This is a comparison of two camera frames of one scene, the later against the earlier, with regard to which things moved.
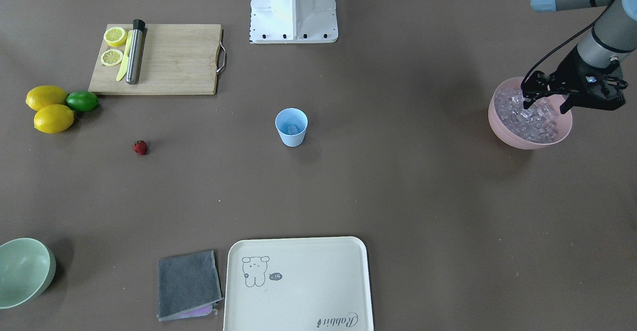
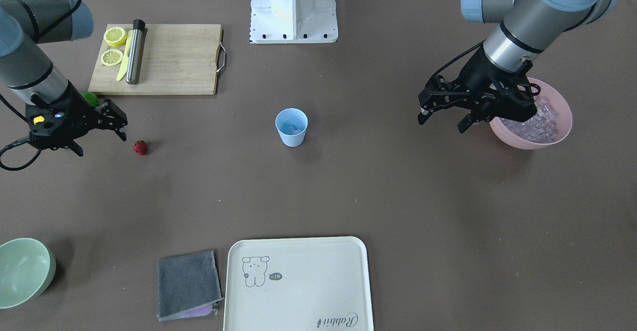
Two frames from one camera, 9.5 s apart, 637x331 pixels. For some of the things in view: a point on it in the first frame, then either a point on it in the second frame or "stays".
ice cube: x=293 y=129 stays
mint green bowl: x=27 y=267 stays
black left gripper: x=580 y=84 -> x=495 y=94
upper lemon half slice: x=115 y=36 stays
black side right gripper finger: x=571 y=101 -> x=468 y=120
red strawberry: x=140 y=147 stays
